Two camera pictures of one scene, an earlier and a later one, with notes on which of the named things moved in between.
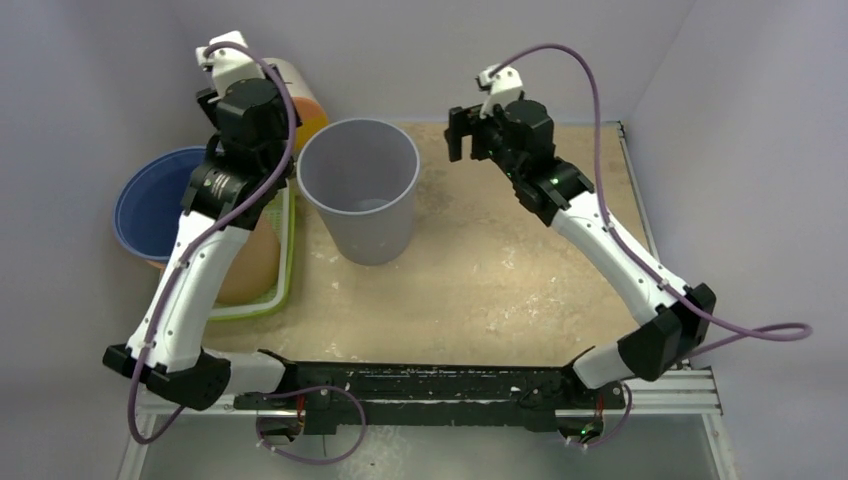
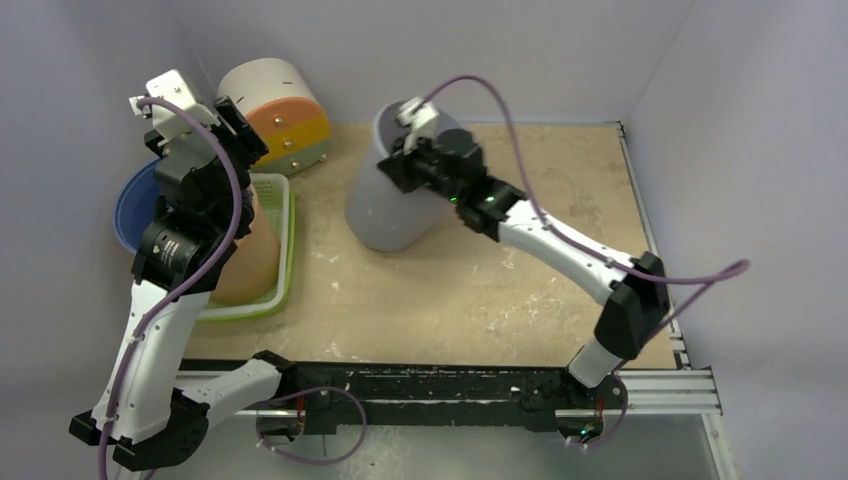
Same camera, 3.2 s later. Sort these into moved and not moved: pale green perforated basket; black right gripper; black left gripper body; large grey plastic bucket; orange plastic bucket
Moved: black right gripper; black left gripper body; large grey plastic bucket
Not moved: pale green perforated basket; orange plastic bucket
